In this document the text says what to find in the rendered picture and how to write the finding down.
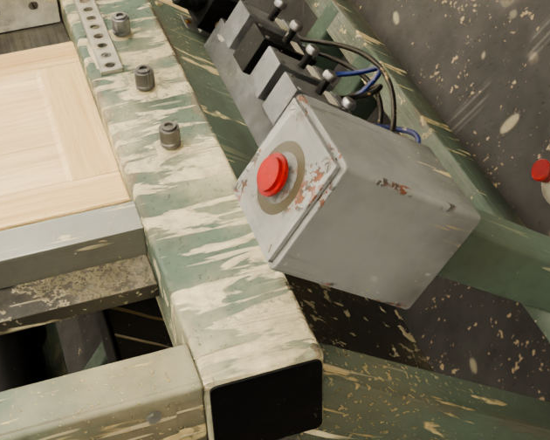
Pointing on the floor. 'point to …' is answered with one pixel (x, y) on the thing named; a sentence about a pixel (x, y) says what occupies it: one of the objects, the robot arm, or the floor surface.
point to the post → (512, 264)
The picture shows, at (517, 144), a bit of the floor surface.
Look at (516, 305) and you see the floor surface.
